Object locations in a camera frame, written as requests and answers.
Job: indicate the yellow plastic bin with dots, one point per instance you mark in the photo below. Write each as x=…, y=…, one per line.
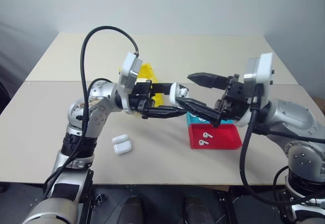
x=147, y=72

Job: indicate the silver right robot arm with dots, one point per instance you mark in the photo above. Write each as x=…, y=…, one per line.
x=294, y=122

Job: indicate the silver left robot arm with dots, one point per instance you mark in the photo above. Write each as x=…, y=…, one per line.
x=76, y=122

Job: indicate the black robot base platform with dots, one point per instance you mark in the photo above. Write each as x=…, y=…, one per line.
x=162, y=203

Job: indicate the white rounded plastic object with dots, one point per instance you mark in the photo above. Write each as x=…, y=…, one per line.
x=176, y=92

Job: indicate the white open earbud case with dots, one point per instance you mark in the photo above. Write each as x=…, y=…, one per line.
x=122, y=145

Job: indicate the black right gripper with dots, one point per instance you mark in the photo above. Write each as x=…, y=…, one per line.
x=234, y=99

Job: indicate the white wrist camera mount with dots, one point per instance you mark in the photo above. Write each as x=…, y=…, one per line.
x=264, y=74
x=129, y=67

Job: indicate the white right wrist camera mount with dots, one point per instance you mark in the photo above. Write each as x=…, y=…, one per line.
x=264, y=74

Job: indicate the dark rounded shape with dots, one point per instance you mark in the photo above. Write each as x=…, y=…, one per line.
x=133, y=210

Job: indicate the red plastic tray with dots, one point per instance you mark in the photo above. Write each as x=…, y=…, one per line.
x=223, y=137

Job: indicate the white earbud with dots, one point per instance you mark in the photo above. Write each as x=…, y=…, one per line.
x=207, y=135

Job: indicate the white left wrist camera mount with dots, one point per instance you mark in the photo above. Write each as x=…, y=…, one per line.
x=129, y=67

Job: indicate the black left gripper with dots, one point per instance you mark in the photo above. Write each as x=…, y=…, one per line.
x=141, y=94

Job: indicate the teal plastic tray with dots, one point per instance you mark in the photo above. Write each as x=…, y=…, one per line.
x=189, y=120

